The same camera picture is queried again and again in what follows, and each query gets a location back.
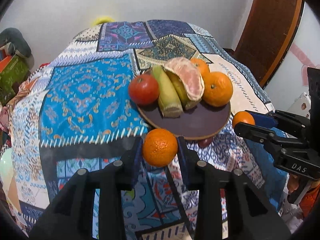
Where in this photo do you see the tiny mandarin orange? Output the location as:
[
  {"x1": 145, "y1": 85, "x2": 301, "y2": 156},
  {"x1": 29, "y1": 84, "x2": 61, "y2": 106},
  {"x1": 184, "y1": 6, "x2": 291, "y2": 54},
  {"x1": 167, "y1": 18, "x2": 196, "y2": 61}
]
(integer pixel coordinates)
[{"x1": 232, "y1": 111, "x2": 255, "y2": 128}]

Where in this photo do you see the large orange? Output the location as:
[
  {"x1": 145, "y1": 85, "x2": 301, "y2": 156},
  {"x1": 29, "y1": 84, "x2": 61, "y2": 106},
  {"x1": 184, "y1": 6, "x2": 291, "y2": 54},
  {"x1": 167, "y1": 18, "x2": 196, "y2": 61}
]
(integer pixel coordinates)
[{"x1": 202, "y1": 72, "x2": 233, "y2": 107}]

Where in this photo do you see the medium orange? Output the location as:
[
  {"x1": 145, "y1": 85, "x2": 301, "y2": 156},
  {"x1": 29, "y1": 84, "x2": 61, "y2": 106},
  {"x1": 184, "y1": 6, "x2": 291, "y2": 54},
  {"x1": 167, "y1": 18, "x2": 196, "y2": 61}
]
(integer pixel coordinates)
[{"x1": 190, "y1": 58, "x2": 210, "y2": 76}]

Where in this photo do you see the small mandarin orange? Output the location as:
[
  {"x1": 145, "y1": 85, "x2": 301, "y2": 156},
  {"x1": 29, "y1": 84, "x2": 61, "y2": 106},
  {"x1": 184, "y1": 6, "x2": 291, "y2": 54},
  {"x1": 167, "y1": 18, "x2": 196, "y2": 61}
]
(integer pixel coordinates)
[{"x1": 142, "y1": 128, "x2": 178, "y2": 167}]

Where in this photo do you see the peeled pomelo segment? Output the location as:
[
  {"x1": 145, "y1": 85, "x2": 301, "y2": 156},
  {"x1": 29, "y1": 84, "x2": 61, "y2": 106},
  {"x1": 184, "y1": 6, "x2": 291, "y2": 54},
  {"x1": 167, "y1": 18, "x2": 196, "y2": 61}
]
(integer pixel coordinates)
[{"x1": 164, "y1": 57, "x2": 204, "y2": 101}]

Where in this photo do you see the yellow-green banana half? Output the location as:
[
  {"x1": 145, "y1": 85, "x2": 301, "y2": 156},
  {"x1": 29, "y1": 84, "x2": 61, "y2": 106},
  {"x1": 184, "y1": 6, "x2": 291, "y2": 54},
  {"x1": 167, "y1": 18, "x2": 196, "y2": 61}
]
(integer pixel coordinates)
[{"x1": 151, "y1": 65, "x2": 183, "y2": 118}]

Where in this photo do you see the red tomato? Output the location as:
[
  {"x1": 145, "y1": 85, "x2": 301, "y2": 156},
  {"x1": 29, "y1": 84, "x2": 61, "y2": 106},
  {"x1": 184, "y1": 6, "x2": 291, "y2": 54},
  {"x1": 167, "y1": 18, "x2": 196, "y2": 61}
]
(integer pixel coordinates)
[{"x1": 128, "y1": 74, "x2": 159, "y2": 106}]

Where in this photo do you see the brown wooden door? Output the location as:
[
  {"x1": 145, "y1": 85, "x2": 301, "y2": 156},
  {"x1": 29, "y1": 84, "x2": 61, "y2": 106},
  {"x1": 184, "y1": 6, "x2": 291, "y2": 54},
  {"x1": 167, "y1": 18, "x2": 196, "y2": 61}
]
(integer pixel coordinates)
[{"x1": 234, "y1": 0, "x2": 304, "y2": 87}]

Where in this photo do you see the dark red grape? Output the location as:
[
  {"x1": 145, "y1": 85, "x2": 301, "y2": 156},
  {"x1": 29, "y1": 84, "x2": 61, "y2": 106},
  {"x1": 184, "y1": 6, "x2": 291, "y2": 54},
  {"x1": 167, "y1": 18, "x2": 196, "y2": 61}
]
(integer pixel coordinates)
[{"x1": 197, "y1": 137, "x2": 213, "y2": 148}]

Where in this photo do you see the dark purple plate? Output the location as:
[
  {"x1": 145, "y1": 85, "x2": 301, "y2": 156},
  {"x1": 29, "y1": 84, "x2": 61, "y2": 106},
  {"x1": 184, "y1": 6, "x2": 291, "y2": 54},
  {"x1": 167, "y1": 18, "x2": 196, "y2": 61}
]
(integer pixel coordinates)
[{"x1": 137, "y1": 101, "x2": 231, "y2": 140}]

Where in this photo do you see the patchwork patterned bedspread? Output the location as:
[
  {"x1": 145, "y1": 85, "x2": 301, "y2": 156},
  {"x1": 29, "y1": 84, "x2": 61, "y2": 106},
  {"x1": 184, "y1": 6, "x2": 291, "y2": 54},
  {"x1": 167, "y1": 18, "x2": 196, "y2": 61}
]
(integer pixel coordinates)
[{"x1": 1, "y1": 20, "x2": 287, "y2": 239}]

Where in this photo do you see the green storage box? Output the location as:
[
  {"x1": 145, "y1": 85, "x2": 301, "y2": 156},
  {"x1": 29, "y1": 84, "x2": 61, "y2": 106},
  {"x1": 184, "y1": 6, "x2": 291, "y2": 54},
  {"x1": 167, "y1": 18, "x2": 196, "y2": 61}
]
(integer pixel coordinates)
[{"x1": 1, "y1": 55, "x2": 30, "y2": 106}]

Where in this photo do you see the grey plush pillow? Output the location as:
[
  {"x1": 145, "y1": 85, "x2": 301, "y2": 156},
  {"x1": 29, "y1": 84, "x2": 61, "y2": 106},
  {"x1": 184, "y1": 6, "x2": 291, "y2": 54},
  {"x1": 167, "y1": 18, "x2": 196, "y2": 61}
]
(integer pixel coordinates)
[{"x1": 1, "y1": 28, "x2": 31, "y2": 59}]

